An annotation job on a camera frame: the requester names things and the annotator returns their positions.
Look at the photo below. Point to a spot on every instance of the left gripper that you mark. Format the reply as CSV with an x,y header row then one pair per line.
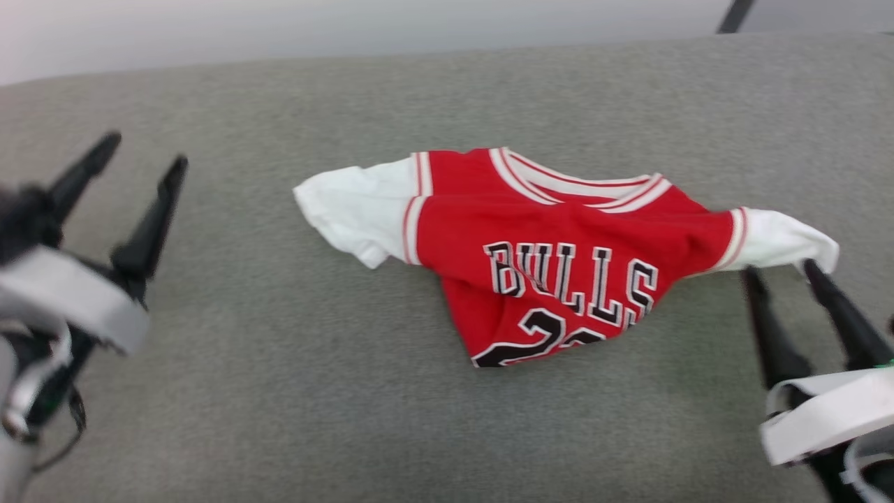
x,y
28,223

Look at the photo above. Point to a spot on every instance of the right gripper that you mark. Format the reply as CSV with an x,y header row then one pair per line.
x,y
866,475

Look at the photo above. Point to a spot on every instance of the red Bulls basketball jersey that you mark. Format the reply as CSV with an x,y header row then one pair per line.
x,y
559,244

